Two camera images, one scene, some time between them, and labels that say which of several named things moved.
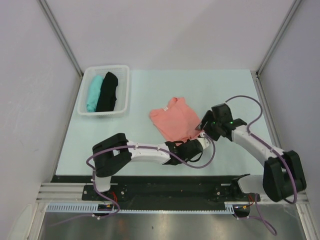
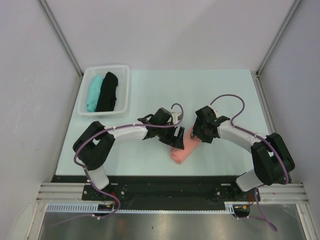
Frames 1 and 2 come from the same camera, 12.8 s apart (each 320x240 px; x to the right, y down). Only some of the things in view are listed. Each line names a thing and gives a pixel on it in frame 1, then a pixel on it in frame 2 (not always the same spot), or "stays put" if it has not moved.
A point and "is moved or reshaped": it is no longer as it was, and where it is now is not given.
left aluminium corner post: [46, 10] stays put
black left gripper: [187, 141] to [175, 141]
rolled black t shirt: [107, 96] stays put
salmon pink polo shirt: [177, 122] is moved or reshaped
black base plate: [164, 192] stays put
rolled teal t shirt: [94, 86] stays put
